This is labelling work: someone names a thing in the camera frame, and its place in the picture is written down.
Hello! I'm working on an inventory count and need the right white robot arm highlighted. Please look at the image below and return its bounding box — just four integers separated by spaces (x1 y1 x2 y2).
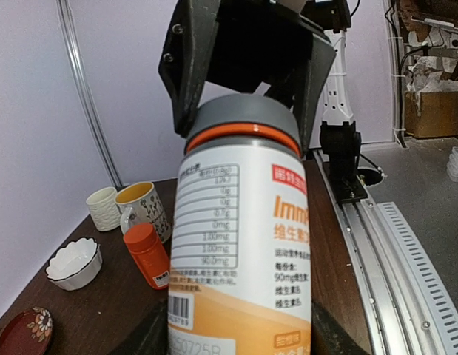
158 1 367 204

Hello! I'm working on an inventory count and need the floral mug yellow inside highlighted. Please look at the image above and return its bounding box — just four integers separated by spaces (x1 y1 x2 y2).
115 181 172 243

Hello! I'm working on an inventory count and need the cardboard box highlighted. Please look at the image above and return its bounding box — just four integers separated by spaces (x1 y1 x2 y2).
404 92 458 139

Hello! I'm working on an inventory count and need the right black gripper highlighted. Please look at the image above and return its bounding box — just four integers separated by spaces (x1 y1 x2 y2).
158 0 336 152

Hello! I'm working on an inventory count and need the grey lid vitamin bottle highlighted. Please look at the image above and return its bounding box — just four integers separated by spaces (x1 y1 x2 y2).
168 94 311 354

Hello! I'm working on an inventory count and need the orange pill bottle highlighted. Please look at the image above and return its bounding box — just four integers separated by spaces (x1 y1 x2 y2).
123 223 170 290

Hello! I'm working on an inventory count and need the cream ribbed mug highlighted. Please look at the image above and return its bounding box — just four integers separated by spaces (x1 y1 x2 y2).
86 186 121 232

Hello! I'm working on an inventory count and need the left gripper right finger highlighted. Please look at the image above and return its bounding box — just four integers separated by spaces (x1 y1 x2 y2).
311 302 368 355

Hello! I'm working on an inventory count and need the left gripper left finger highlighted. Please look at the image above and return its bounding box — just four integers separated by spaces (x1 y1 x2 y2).
109 300 168 355

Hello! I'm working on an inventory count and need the right aluminium frame post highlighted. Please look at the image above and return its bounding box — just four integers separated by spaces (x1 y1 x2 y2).
56 0 124 188

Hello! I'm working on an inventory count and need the white scalloped bowl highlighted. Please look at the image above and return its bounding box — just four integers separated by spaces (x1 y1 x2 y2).
45 237 103 291

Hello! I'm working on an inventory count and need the front aluminium rail base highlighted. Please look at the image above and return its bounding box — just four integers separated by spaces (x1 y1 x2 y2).
311 147 458 355

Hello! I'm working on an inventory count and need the red floral plate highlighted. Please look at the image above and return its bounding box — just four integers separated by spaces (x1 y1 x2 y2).
0 306 53 355

